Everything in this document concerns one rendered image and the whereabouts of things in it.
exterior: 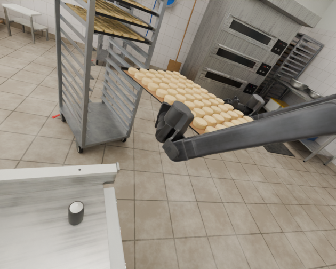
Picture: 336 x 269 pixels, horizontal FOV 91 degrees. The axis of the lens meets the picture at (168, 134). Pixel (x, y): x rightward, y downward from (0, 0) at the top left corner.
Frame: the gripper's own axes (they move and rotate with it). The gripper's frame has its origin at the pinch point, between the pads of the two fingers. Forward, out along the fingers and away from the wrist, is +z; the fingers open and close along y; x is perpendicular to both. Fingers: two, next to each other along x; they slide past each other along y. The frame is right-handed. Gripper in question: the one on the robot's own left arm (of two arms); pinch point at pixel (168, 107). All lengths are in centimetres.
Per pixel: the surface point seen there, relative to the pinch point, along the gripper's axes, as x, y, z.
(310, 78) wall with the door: 324, -19, 355
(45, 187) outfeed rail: -25.4, 15.3, -34.7
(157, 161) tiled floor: 17, 99, 70
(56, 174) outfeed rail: -23.4, 11.0, -33.3
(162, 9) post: -19, -29, 76
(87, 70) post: -51, 16, 46
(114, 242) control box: -4.8, 17.6, -42.6
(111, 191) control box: -10.0, 17.2, -30.3
